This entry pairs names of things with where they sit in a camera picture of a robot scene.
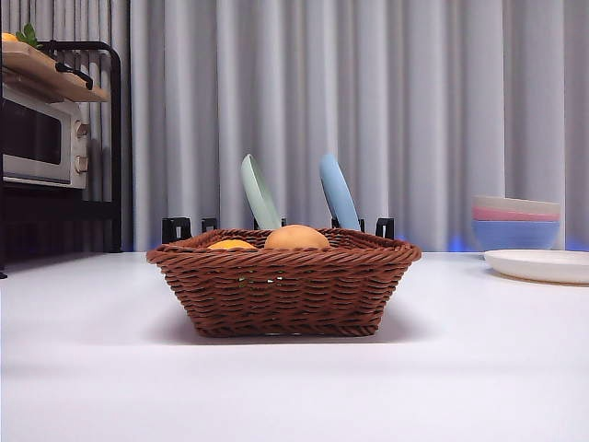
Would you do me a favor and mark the wooden cutting board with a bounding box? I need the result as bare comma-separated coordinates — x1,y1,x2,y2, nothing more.
0,38,111,103

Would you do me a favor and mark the brown wicker basket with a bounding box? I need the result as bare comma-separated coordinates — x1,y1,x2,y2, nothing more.
145,227,423,339

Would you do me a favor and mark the cream flat plate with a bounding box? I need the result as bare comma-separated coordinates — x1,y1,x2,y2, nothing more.
483,249,589,285

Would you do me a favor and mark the blue bowl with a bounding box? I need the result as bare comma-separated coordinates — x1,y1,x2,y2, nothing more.
470,219,562,252

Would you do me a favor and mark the black dish rack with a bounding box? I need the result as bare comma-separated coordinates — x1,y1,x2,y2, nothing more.
161,215,397,241

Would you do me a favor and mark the black metal shelf frame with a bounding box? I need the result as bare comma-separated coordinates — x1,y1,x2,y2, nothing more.
0,40,123,280

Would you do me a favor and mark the light blue plate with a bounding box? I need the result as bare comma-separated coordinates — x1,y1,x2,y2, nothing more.
318,152,363,232

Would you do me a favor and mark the brown potato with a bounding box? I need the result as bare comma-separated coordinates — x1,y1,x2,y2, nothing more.
263,224,331,250

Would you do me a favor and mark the grey pleated curtain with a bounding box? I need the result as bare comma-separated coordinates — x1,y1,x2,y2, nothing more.
0,0,589,253

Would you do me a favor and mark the green leaf sprig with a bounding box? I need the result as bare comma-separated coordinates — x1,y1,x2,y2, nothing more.
15,22,42,49

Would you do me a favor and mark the orange corn cob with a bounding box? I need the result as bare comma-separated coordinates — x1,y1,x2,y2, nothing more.
206,238,260,251

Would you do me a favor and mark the beige bowl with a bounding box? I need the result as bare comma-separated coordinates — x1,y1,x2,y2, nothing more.
472,193,562,215

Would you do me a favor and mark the white toaster oven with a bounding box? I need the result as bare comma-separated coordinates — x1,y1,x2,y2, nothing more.
1,84,91,191

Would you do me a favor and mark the pale green plate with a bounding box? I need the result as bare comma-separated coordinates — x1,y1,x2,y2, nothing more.
239,153,283,231

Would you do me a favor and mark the pink bowl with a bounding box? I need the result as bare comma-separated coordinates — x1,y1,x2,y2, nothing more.
472,205,562,224

